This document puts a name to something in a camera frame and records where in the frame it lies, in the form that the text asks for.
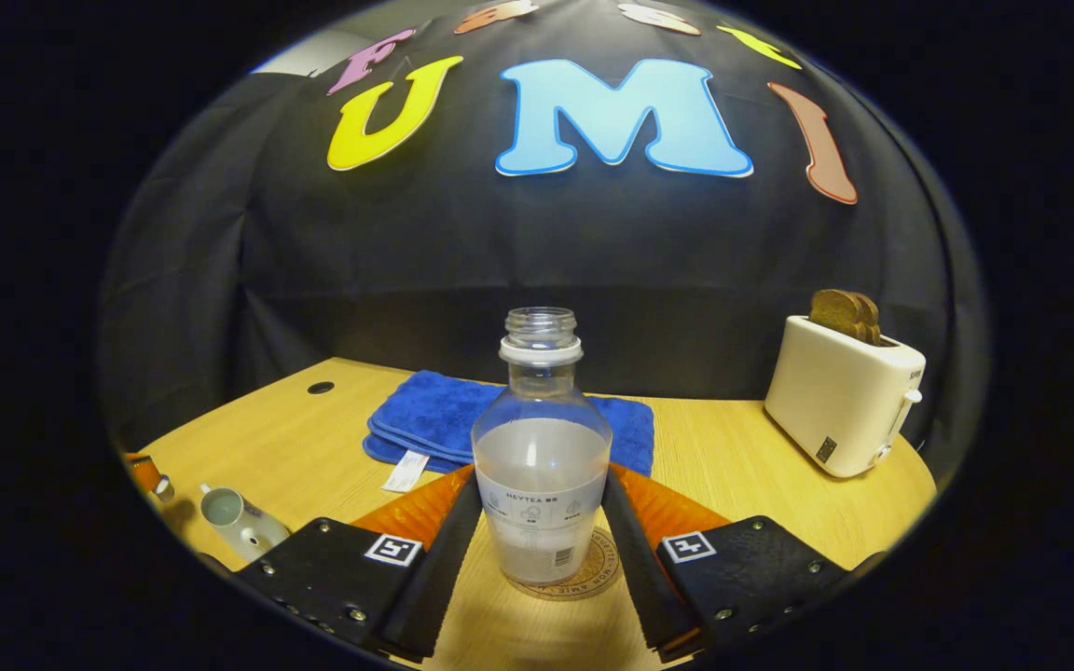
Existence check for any white ceramic teacup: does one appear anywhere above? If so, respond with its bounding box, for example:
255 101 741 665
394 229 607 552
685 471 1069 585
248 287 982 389
199 485 293 562

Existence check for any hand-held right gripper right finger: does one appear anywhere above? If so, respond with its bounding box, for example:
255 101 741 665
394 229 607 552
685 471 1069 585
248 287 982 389
600 463 850 664

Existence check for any folded blue towel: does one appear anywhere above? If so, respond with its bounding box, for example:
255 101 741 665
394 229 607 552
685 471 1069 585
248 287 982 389
363 370 655 493

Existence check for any black backdrop cloth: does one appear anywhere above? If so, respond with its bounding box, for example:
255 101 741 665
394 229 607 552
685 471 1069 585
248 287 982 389
99 0 990 486

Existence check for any clear plastic water bottle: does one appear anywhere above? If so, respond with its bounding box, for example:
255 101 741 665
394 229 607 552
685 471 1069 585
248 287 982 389
472 308 613 586

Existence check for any brown bread slice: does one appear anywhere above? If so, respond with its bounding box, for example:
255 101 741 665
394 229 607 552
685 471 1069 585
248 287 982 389
854 293 885 347
809 289 871 342

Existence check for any cream white toaster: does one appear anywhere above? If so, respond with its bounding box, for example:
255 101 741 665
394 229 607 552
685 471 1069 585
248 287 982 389
764 314 927 479

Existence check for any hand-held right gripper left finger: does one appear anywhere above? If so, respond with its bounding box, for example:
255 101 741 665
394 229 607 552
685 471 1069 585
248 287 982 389
234 466 484 664

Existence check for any round brown coaster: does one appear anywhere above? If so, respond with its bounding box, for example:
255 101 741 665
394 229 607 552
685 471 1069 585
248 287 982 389
504 527 624 602

